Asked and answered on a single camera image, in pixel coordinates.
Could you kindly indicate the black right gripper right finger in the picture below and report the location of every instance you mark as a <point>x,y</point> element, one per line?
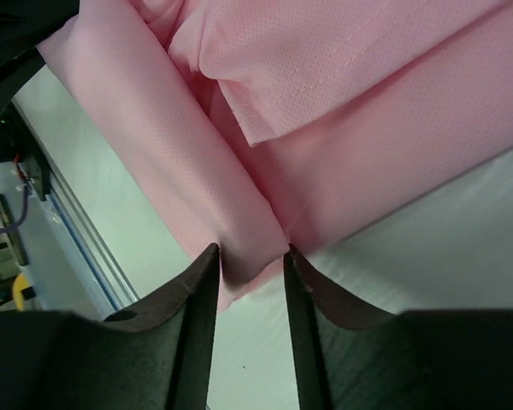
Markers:
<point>350,354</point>

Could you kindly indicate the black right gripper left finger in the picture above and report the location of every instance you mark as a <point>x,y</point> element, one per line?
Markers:
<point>154,354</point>

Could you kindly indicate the aluminium mounting rail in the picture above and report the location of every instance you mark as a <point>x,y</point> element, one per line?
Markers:
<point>93,262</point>

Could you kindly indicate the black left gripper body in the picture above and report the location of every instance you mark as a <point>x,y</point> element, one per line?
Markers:
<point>23,26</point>

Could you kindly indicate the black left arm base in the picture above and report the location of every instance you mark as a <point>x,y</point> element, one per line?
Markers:
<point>33,168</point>

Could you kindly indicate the pink t shirt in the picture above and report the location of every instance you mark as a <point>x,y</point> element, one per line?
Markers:
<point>265,125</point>

